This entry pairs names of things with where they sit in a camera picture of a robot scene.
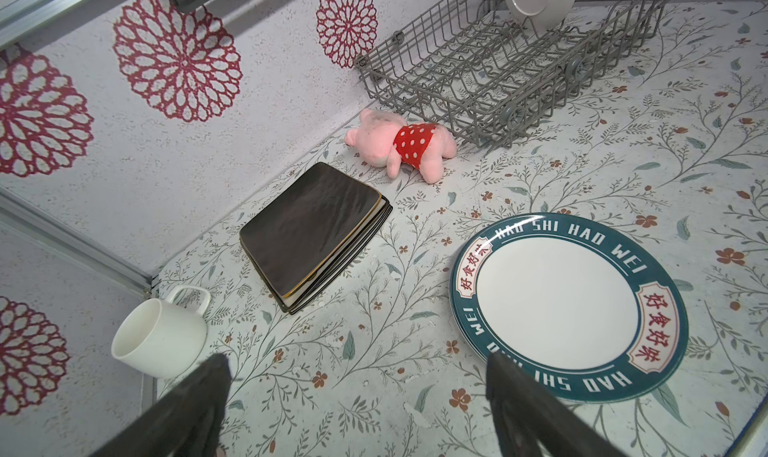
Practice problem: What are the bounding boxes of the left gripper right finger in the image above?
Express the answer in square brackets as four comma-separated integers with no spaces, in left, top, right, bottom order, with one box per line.
[486,353,624,457]

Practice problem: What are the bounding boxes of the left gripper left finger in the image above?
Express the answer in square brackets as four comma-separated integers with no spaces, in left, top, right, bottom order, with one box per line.
[93,353,232,456]

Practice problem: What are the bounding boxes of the white mug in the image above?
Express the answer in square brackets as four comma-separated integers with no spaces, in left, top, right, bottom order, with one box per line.
[111,285,212,379]

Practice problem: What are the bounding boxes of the pink plush pig toy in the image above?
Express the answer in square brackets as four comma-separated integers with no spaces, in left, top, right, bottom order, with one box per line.
[344,109,457,184]

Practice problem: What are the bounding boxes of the grey wire dish rack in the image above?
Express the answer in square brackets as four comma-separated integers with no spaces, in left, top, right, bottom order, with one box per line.
[356,0,669,148]

